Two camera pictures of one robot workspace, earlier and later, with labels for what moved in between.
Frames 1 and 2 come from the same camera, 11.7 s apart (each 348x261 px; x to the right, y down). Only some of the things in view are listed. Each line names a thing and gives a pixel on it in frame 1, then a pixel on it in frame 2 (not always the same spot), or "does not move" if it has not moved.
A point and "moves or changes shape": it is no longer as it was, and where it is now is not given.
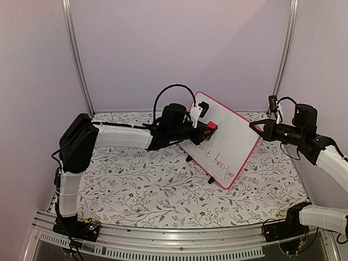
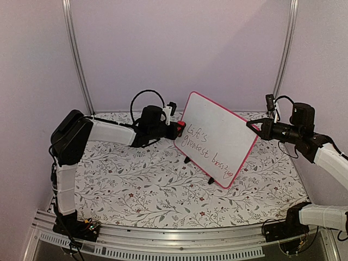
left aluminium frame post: (67, 18) does not move
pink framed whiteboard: (225, 153) does not move
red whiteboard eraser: (212, 125) moves or changes shape
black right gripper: (268, 132) does not move
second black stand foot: (211, 180) does not move
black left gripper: (203, 128) → (174, 134)
